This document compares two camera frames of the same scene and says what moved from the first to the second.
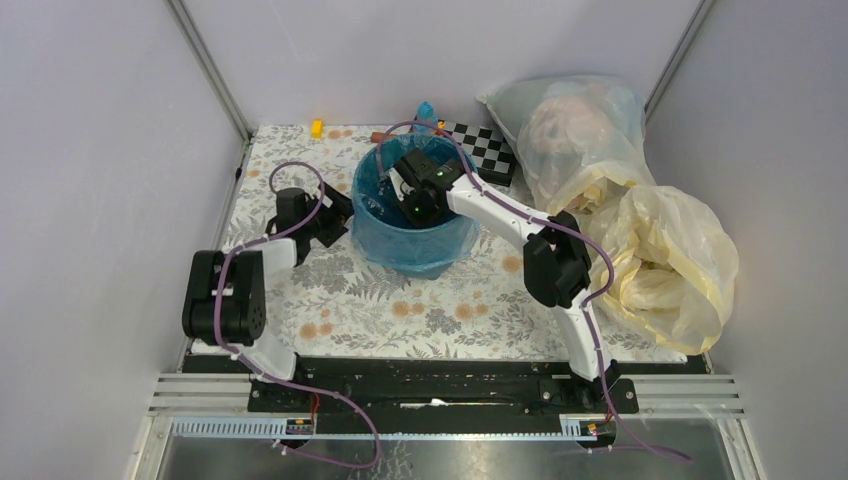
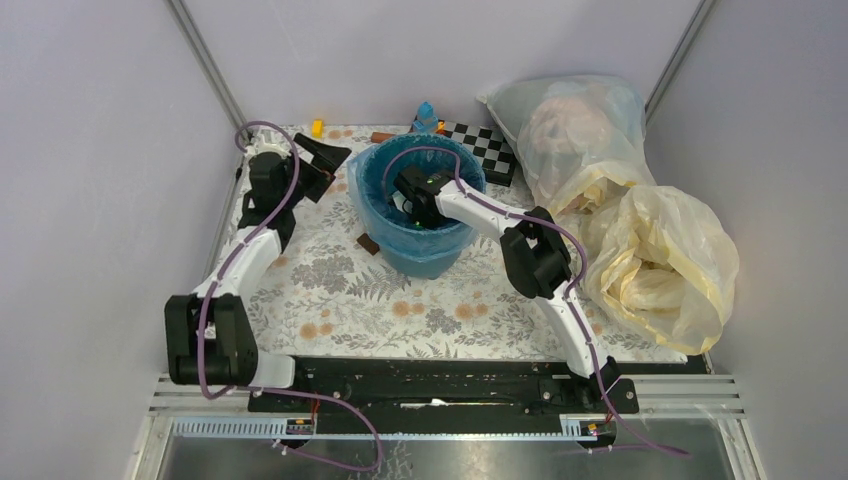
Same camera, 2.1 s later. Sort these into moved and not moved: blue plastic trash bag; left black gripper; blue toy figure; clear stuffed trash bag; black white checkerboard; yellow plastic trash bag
Moved: blue plastic trash bag; left black gripper
Not moved: black white checkerboard; yellow plastic trash bag; blue toy figure; clear stuffed trash bag
